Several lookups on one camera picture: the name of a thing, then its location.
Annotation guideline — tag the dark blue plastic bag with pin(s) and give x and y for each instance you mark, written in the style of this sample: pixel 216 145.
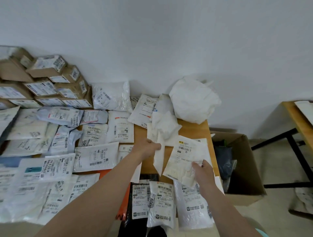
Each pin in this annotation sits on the dark blue plastic bag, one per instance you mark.
pixel 223 158

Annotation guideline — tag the small white pouch square label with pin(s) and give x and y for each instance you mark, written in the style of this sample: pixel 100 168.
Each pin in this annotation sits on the small white pouch square label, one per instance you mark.
pixel 93 135

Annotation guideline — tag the tall brown box double label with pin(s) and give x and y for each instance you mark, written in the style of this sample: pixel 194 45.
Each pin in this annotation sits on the tall brown box double label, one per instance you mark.
pixel 25 103

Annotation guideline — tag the black bubble mailer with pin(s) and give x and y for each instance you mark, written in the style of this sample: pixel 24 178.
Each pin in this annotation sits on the black bubble mailer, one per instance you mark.
pixel 139 200

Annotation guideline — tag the stack of cardboard boxes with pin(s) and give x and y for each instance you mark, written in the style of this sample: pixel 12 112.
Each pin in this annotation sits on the stack of cardboard boxes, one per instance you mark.
pixel 14 68

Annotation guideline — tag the white pouch yellow framed label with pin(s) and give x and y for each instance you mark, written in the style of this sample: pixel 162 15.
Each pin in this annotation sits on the white pouch yellow framed label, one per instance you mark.
pixel 7 119

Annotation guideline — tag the brown box white barcode label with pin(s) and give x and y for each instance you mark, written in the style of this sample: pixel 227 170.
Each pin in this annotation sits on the brown box white barcode label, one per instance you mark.
pixel 46 64

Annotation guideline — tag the person's left forearm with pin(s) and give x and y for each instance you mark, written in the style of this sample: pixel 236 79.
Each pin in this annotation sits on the person's left forearm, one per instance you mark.
pixel 93 202

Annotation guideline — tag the INS BAHA cardboard box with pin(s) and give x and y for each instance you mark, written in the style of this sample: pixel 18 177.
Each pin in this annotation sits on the INS BAHA cardboard box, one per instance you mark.
pixel 6 104

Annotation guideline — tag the orange mailer envelope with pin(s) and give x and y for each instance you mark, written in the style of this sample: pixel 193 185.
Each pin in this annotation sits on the orange mailer envelope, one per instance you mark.
pixel 122 210

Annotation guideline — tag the long white pouch yellow logo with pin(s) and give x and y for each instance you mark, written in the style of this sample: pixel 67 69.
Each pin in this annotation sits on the long white pouch yellow logo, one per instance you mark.
pixel 193 207

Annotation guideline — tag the cream mailer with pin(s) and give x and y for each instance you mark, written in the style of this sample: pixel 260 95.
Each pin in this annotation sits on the cream mailer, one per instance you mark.
pixel 27 124

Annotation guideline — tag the small white padded packet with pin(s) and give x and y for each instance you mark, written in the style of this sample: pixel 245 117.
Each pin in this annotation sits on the small white padded packet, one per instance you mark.
pixel 159 156

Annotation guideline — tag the person's right hand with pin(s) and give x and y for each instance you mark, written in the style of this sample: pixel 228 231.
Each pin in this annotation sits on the person's right hand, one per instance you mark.
pixel 205 178

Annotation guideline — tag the white bubble packet grey tag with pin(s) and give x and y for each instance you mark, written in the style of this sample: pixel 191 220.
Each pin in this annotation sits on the white bubble packet grey tag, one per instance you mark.
pixel 218 184

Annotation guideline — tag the brown cardboard box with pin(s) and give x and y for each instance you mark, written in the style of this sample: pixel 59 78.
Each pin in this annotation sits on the brown cardboard box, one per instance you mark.
pixel 247 166

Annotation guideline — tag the small pale desk item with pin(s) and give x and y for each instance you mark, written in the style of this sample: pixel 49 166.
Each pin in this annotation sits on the small pale desk item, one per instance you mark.
pixel 305 112

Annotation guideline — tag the person's black trousers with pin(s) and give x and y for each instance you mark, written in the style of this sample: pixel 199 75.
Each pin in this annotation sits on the person's black trousers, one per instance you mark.
pixel 137 229

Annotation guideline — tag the white padded packet red strip label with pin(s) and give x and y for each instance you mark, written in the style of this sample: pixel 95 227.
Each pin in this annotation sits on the white padded packet red strip label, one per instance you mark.
pixel 123 153

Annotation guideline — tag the small white pouch tagged corner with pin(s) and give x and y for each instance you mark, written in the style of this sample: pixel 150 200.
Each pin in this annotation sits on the small white pouch tagged corner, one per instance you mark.
pixel 161 205

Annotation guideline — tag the blue plastic mailer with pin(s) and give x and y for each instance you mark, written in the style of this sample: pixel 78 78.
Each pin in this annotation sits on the blue plastic mailer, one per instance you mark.
pixel 12 161

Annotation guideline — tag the white bubble packet barcode label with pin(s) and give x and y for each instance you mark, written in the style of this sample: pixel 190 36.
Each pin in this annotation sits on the white bubble packet barcode label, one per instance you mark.
pixel 95 157

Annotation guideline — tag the teal round stool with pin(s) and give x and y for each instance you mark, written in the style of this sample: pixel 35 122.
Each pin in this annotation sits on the teal round stool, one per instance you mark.
pixel 261 233

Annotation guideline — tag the wooden table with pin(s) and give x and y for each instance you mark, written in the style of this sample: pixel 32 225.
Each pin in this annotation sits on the wooden table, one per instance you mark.
pixel 190 131

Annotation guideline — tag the wooden desk with black legs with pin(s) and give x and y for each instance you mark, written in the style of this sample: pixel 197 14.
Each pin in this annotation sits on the wooden desk with black legs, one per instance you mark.
pixel 298 117

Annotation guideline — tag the white pouch bold black print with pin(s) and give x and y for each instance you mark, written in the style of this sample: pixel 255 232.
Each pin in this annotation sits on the white pouch bold black print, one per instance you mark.
pixel 56 167

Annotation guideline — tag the puffy clear white parcel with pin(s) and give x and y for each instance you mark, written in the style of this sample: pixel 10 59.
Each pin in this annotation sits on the puffy clear white parcel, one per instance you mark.
pixel 110 96

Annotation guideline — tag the large white plastic bag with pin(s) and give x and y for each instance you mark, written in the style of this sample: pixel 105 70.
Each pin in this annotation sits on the large white plastic bag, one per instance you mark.
pixel 193 100

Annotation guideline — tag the glossy white pouch small label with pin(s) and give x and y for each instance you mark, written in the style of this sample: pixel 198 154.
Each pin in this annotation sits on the glossy white pouch small label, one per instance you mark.
pixel 143 110

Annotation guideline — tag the white pouch long label strip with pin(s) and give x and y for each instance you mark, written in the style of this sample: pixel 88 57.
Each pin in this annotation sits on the white pouch long label strip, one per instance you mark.
pixel 80 185

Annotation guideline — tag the person's right forearm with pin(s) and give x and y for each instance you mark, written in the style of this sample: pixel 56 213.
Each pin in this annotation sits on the person's right forearm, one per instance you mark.
pixel 227 214

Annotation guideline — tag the white mailer red square logo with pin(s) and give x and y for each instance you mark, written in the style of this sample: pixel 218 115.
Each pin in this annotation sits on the white mailer red square logo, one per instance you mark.
pixel 119 127

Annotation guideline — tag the person's left hand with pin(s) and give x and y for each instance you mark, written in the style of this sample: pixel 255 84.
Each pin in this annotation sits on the person's left hand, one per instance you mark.
pixel 146 149

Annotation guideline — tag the light blue-grey soft parcel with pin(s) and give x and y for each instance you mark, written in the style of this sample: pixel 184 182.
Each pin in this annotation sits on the light blue-grey soft parcel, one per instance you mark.
pixel 58 116

